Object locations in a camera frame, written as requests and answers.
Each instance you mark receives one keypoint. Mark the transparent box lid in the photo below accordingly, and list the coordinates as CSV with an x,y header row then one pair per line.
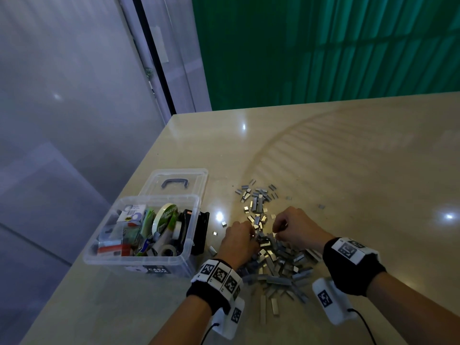
x,y
198,176

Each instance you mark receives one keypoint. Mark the person's right hand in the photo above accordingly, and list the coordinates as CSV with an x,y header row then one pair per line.
x,y
302,227

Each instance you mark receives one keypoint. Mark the pile of metal staple strips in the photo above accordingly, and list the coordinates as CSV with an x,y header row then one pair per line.
x,y
277,273

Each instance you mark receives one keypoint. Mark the transparent storage box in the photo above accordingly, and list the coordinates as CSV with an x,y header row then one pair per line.
x,y
100,262

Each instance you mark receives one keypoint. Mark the small clear tape roll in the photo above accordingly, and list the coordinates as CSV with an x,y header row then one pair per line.
x,y
169,249

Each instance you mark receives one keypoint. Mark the green sticky note pad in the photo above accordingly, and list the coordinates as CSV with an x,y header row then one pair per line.
x,y
146,225

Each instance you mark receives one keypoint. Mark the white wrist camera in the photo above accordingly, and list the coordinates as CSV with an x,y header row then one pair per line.
x,y
329,299
230,318

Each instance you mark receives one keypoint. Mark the small white staple box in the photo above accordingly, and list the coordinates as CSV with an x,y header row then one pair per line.
x,y
131,212

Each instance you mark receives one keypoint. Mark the green curtain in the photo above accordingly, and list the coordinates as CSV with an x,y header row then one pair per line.
x,y
323,46

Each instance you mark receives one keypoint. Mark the person's left forearm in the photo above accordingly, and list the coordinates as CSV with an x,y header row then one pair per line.
x,y
183,323

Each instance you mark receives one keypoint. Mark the person's right forearm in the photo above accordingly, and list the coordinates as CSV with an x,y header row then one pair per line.
x,y
413,312

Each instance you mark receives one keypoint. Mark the black window post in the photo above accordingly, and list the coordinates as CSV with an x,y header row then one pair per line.
x,y
151,57

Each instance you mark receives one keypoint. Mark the person's left hand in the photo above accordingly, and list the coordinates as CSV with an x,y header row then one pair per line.
x,y
237,244

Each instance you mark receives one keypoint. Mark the red stapler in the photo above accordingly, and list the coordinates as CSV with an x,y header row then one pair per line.
x,y
115,249

